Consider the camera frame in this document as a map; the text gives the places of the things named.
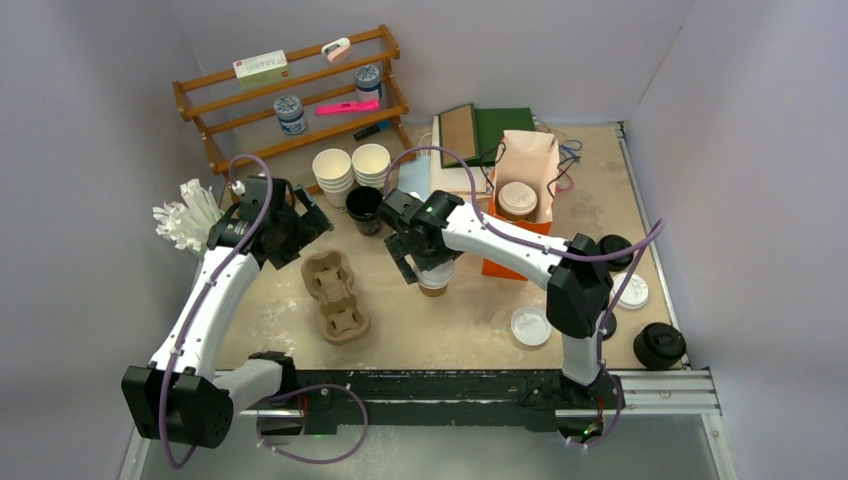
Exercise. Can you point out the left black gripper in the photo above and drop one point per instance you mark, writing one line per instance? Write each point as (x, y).
(314, 223)

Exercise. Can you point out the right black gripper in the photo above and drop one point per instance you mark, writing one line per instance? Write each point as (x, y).
(425, 262)

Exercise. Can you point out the white cup lid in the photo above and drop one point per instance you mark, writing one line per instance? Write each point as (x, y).
(634, 292)
(530, 327)
(439, 275)

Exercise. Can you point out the pulp cup carrier tray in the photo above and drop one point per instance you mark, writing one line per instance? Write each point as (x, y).
(330, 280)

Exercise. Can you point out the white cup lid picked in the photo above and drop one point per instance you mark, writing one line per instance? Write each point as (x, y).
(517, 197)

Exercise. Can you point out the brown paper cup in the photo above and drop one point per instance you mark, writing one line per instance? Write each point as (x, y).
(517, 217)
(432, 291)

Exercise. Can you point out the orange paper bag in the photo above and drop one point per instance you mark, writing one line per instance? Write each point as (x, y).
(530, 157)

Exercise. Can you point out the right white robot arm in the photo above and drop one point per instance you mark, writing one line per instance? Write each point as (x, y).
(575, 279)

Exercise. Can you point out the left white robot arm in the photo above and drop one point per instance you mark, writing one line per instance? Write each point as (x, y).
(199, 331)

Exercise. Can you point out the black paper cup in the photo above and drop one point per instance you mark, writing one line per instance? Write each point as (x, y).
(362, 205)

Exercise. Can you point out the left white cup stack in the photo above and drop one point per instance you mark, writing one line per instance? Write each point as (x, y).
(334, 174)

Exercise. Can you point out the white cup stack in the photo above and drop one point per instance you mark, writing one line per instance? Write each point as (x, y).
(334, 174)
(370, 164)

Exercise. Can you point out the right white cup stack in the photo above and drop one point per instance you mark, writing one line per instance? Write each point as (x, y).
(370, 164)

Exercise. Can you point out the blue white jar left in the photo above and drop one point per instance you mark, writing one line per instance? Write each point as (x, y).
(290, 114)

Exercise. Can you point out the blue white jar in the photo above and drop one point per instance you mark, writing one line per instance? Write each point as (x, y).
(290, 114)
(368, 83)

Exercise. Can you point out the black blue marker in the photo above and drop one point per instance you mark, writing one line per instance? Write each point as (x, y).
(371, 130)

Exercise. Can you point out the pink marker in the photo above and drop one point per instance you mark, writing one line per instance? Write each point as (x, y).
(348, 108)

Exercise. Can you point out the wooden shelf rack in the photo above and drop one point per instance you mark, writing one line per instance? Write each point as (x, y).
(310, 98)

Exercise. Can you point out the green paper bag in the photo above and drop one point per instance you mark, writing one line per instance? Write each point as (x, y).
(474, 133)

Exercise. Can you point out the blue white jar right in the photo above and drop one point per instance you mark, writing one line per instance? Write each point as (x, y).
(368, 83)

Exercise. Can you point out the white green box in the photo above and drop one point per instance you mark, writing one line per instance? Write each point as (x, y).
(261, 70)

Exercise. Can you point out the white pink clip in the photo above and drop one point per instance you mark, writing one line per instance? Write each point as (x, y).
(337, 51)

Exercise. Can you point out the black cup lid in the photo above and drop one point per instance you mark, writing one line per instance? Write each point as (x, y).
(610, 327)
(612, 243)

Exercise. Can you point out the black lid stack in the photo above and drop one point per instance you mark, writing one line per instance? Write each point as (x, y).
(659, 346)

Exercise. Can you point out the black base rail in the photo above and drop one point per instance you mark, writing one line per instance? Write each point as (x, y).
(538, 400)

